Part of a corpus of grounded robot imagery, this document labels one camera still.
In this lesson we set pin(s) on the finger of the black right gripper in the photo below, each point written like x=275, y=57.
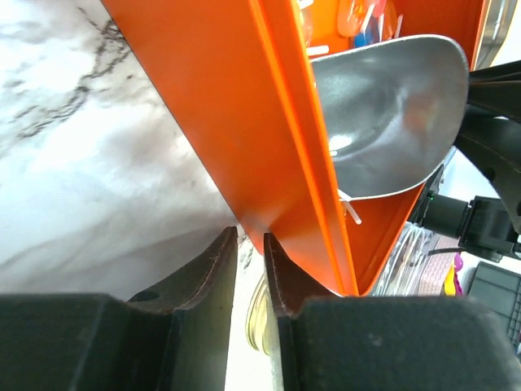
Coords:
x=490, y=133

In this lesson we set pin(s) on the orange lollipop tin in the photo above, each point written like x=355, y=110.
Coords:
x=238, y=80

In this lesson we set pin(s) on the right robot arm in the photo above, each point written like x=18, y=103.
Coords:
x=481, y=226

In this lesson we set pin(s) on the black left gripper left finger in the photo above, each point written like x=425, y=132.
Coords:
x=173, y=335

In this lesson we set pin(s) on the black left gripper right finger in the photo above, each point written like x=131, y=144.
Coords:
x=319, y=341

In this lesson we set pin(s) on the silver metal scoop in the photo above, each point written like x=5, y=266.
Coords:
x=392, y=111

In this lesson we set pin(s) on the gold jar lid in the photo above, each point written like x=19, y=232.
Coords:
x=261, y=327

